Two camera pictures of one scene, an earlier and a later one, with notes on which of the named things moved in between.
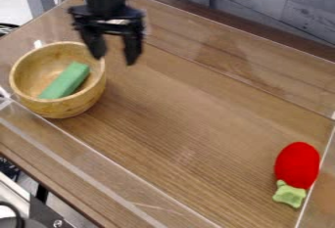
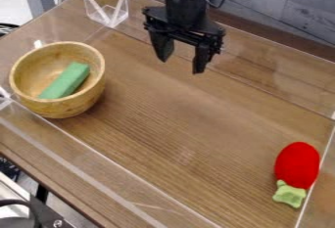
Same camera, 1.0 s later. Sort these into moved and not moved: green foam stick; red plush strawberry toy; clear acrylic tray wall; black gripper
Moved: black gripper
Not moved: green foam stick; clear acrylic tray wall; red plush strawberry toy
